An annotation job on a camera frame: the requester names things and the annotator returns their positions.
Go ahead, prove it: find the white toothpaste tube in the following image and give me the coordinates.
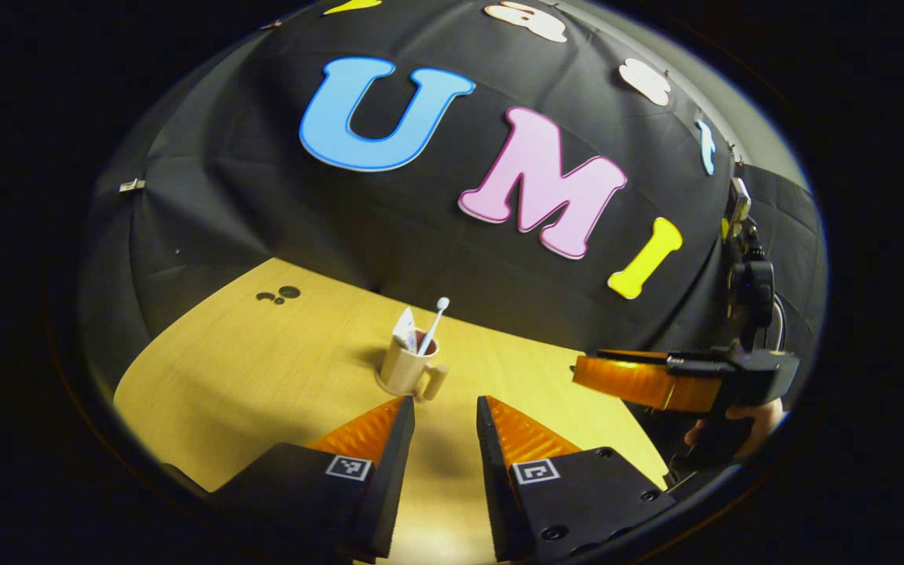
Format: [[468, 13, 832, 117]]
[[392, 307, 420, 354]]

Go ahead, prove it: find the black backdrop cloth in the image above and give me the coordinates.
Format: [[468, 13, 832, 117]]
[[79, 0, 828, 409]]

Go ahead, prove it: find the beige cup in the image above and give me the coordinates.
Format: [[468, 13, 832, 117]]
[[376, 330, 450, 403]]

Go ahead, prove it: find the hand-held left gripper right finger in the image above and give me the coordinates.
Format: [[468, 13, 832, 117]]
[[476, 395, 678, 563]]

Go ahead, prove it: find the wooden desktop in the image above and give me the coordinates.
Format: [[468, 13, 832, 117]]
[[113, 257, 669, 565]]

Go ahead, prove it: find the grey toothbrush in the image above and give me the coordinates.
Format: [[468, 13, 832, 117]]
[[418, 297, 450, 355]]

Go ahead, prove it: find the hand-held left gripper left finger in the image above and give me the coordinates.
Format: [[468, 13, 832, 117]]
[[209, 395, 417, 563]]

